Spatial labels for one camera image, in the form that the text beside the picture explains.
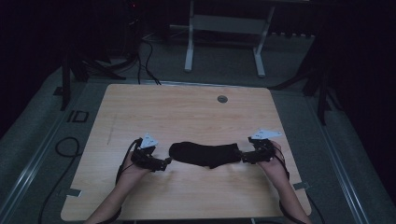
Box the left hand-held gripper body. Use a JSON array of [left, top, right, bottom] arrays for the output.
[[130, 133, 166, 173]]

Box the person's right hand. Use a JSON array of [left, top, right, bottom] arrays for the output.
[[256, 140, 291, 185]]

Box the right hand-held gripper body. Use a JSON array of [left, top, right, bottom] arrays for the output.
[[242, 128, 283, 165]]

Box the person's left hand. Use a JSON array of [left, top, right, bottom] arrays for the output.
[[119, 151, 154, 189]]

